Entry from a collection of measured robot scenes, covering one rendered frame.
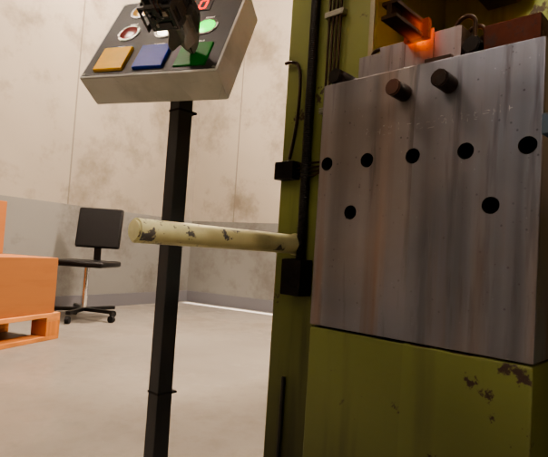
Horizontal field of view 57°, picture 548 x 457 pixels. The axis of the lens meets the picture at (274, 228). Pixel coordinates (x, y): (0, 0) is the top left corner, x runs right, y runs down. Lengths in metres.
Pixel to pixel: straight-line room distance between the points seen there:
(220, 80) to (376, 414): 0.71
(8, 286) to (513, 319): 2.66
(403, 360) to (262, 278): 4.36
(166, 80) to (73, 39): 3.76
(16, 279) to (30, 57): 2.10
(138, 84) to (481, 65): 0.71
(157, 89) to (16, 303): 2.12
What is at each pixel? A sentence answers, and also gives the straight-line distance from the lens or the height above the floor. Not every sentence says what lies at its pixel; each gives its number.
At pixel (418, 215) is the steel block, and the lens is 0.82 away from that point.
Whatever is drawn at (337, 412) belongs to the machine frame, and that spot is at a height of 0.33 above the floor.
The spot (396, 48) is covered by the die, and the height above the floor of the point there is 0.98.
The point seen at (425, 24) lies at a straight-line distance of 0.96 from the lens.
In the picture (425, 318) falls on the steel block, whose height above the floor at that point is 0.51.
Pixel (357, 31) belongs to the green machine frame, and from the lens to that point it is 1.25.
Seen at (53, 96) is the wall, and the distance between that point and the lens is 4.64.
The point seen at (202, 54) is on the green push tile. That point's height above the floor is 1.00.
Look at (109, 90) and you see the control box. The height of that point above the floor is 0.94.
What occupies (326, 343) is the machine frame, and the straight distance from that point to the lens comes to 0.92.
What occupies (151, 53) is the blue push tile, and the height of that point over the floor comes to 1.01.
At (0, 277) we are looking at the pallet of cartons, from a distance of 3.00.
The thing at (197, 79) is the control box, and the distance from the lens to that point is 1.11.
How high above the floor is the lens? 0.59
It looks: 3 degrees up
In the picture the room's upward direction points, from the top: 4 degrees clockwise
